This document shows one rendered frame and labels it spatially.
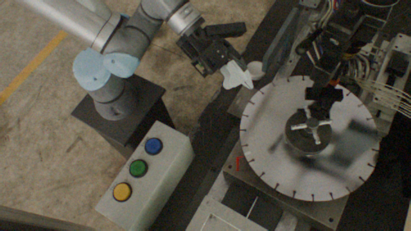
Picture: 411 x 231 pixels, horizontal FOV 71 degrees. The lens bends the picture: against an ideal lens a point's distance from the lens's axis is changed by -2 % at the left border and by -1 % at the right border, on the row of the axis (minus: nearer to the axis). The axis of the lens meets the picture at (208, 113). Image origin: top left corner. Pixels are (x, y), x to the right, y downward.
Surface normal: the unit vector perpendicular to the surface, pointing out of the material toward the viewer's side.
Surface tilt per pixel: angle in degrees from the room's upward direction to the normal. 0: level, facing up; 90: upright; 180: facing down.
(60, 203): 0
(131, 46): 41
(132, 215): 0
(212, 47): 34
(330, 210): 0
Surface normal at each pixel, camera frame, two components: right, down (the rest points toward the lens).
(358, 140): -0.08, -0.45
